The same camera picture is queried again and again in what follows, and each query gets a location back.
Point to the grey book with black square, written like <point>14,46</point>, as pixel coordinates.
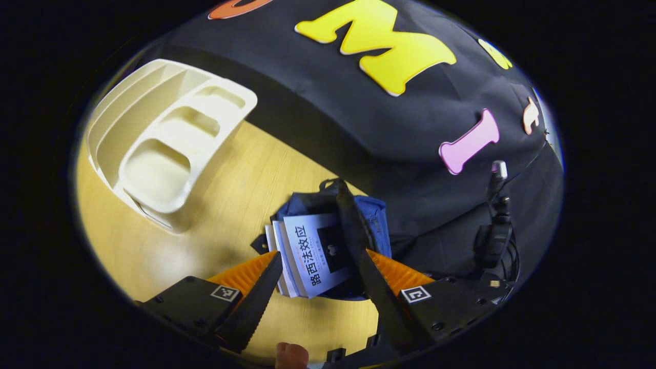
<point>315,251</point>

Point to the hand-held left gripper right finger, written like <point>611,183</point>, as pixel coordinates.
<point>389,307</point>

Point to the blue schoolbag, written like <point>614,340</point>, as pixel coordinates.
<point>374,215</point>

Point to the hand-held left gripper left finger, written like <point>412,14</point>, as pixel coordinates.
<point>251,307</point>

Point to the white plastic bookshelf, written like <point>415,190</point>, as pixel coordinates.
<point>169,148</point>

